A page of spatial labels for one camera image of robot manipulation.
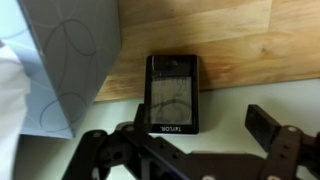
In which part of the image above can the white tissue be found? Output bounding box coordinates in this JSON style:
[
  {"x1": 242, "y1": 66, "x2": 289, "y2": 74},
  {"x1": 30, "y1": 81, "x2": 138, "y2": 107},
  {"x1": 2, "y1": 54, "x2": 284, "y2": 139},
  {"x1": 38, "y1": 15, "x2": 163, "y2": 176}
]
[{"x1": 0, "y1": 42, "x2": 30, "y2": 180}]

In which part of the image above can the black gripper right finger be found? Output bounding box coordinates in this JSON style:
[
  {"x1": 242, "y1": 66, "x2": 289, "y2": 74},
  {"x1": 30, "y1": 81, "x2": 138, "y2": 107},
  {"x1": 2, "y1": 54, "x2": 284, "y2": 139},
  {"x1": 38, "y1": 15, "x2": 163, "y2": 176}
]
[{"x1": 245, "y1": 104, "x2": 281, "y2": 151}]

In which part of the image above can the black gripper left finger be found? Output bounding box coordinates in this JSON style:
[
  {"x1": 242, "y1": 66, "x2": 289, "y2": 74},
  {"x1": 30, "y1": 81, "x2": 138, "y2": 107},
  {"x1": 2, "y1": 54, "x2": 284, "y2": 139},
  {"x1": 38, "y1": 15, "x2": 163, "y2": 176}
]
[{"x1": 134, "y1": 104, "x2": 146, "y2": 131}]

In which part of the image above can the black digital display device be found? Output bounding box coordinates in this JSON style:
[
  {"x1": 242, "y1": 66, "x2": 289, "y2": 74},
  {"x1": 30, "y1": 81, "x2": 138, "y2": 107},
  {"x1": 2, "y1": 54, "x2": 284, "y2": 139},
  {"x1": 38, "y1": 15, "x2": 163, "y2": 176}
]
[{"x1": 144, "y1": 55, "x2": 199, "y2": 134}]

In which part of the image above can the grey tissue box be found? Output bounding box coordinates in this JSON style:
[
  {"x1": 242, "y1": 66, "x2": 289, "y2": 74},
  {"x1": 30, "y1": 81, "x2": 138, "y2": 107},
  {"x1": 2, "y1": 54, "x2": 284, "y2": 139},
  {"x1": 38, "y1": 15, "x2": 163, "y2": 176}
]
[{"x1": 0, "y1": 0, "x2": 121, "y2": 139}]

